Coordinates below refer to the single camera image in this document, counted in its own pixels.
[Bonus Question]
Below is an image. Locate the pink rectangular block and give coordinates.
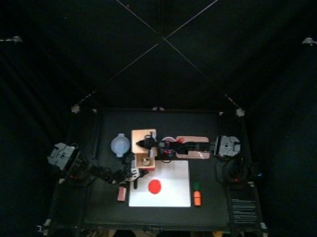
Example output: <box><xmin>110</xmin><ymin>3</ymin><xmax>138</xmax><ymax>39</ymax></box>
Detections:
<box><xmin>116</xmin><ymin>186</ymin><xmax>127</xmax><ymax>203</ymax></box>

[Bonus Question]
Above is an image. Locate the thin diagonal brace wire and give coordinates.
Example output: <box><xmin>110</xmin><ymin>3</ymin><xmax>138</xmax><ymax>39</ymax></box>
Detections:
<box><xmin>114</xmin><ymin>0</ymin><xmax>242</xmax><ymax>110</ymax></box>
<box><xmin>74</xmin><ymin>0</ymin><xmax>221</xmax><ymax>107</ymax></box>

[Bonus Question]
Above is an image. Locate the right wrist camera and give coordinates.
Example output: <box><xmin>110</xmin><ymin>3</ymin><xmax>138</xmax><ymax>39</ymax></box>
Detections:
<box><xmin>159</xmin><ymin>141</ymin><xmax>179</xmax><ymax>162</ymax></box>

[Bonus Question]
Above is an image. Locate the light blue bowl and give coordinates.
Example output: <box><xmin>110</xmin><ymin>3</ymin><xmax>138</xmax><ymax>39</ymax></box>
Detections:
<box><xmin>108</xmin><ymin>132</ymin><xmax>131</xmax><ymax>158</ymax></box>

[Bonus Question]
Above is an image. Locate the pink cutting board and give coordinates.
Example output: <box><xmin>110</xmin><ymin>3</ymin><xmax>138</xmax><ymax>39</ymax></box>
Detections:
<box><xmin>175</xmin><ymin>135</ymin><xmax>211</xmax><ymax>160</ymax></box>

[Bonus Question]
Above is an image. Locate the white mat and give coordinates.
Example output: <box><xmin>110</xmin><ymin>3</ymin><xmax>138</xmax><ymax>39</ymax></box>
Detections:
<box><xmin>127</xmin><ymin>159</ymin><xmax>191</xmax><ymax>208</ymax></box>

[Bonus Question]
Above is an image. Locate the wooden drawer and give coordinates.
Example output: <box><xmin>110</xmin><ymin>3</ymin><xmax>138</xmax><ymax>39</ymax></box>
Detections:
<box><xmin>134</xmin><ymin>152</ymin><xmax>158</xmax><ymax>171</ymax></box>

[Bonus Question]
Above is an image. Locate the black cable bundle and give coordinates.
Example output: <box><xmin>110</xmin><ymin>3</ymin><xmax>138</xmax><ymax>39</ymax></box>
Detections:
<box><xmin>214</xmin><ymin>156</ymin><xmax>262</xmax><ymax>189</ymax></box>

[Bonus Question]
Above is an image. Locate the orange toy carrot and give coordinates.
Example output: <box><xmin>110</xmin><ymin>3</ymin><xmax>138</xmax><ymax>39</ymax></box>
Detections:
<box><xmin>191</xmin><ymin>181</ymin><xmax>203</xmax><ymax>207</ymax></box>

